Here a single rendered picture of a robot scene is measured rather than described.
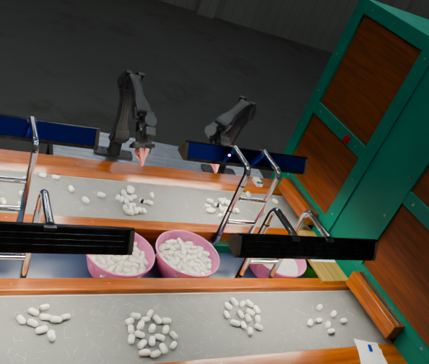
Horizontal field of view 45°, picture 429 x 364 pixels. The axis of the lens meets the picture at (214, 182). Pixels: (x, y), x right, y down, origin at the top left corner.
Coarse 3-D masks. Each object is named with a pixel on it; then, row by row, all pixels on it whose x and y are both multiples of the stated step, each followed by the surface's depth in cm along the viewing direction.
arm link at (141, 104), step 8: (128, 72) 245; (136, 72) 250; (120, 80) 251; (128, 80) 246; (136, 80) 244; (136, 88) 241; (136, 96) 238; (136, 104) 235; (144, 104) 237; (136, 112) 233
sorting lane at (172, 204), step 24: (0, 192) 200; (48, 192) 211; (96, 192) 222; (120, 192) 228; (144, 192) 235; (168, 192) 242; (192, 192) 250; (216, 192) 258; (72, 216) 204; (96, 216) 209; (120, 216) 214; (144, 216) 220; (168, 216) 227; (192, 216) 233; (216, 216) 240; (240, 216) 248; (264, 216) 255; (288, 216) 264
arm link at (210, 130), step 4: (212, 124) 246; (216, 124) 246; (208, 128) 246; (212, 128) 246; (216, 128) 246; (228, 128) 253; (208, 132) 246; (212, 132) 245; (216, 132) 246; (220, 132) 256; (224, 132) 253; (228, 132) 255; (208, 136) 248; (212, 136) 247; (216, 136) 249
